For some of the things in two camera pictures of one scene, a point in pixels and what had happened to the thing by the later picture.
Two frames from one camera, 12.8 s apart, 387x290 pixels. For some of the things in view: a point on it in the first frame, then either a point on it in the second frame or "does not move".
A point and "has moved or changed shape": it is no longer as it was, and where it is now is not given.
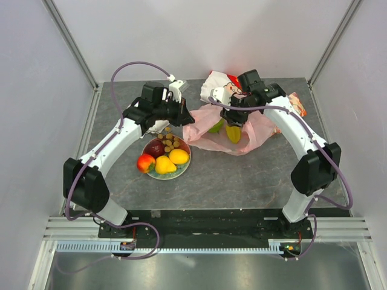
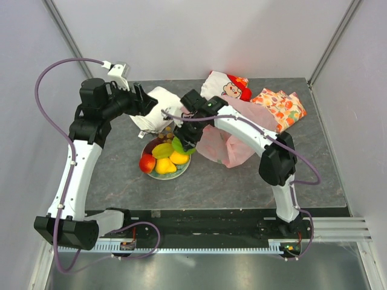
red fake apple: [146, 163] does not move
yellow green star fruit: [234, 133] has moved or changed shape
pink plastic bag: [254, 132] has moved or changed shape
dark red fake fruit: [155, 147] does not move
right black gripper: [231, 118] → [188, 141]
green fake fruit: [217, 127] has moved or changed shape
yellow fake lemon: [179, 156] does not move
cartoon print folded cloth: [216, 79] does not move
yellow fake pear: [164, 165] does not move
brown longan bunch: [169, 142] does not move
